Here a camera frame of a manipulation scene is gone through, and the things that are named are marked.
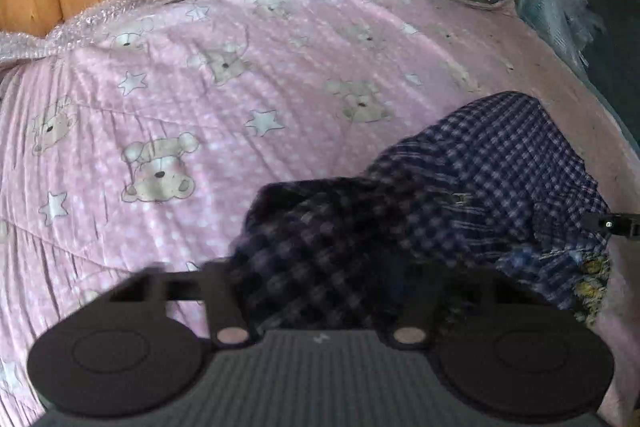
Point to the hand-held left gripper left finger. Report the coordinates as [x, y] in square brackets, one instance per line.
[222, 292]

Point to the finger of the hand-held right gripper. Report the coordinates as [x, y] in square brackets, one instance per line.
[612, 224]

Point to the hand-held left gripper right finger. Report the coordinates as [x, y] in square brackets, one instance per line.
[415, 317]

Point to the navy checked shirt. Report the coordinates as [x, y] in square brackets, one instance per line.
[475, 167]

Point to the pink bear print quilt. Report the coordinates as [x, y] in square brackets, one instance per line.
[150, 107]

